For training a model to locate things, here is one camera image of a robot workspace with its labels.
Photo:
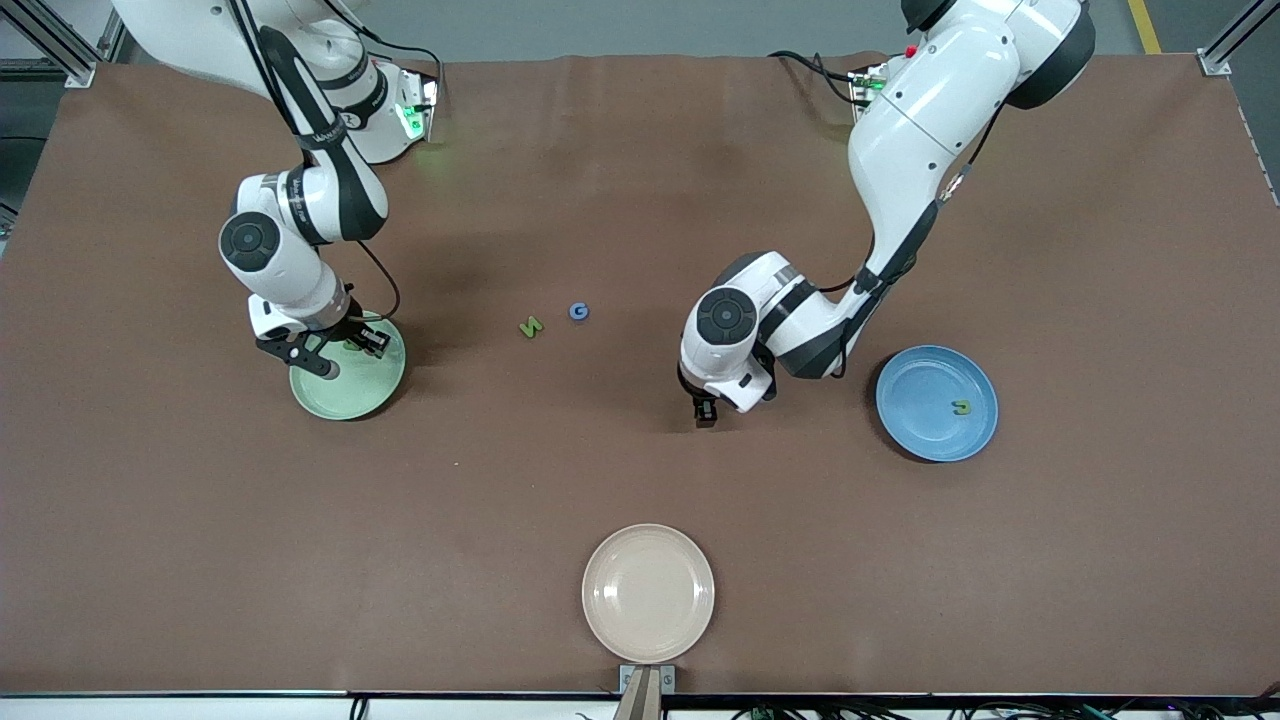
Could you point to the green letter N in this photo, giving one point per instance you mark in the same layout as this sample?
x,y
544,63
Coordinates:
x,y
530,326

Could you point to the white table edge strip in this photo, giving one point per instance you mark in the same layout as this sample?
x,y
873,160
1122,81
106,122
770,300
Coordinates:
x,y
200,708

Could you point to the beige plate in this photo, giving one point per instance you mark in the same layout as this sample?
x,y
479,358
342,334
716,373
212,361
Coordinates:
x,y
648,593

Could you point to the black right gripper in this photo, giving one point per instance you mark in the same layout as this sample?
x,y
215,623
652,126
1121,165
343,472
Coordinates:
x,y
351,327

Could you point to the light green plate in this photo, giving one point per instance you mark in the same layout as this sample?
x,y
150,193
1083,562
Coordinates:
x,y
360,395

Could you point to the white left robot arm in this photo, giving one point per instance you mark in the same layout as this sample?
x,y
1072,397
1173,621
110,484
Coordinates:
x,y
900,160

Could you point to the brown table cover mat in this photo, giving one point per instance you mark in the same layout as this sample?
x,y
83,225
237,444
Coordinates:
x,y
640,200

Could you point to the blue letter G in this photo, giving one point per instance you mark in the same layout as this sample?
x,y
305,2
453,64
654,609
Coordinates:
x,y
578,311

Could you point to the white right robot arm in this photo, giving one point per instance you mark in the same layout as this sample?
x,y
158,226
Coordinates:
x,y
285,265

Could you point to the aluminium frame profile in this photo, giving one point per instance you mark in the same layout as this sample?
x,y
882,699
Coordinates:
x,y
1216,62
78,72

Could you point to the grey arm base connector box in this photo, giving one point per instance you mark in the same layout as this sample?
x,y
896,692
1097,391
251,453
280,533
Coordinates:
x,y
415,110
868,85

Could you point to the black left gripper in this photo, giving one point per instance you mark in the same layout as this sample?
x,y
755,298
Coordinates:
x,y
705,410

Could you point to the metal camera post bracket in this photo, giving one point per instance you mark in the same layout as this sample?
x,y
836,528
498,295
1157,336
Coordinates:
x,y
646,690

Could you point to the blue plate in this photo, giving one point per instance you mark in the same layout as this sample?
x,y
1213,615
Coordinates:
x,y
925,420

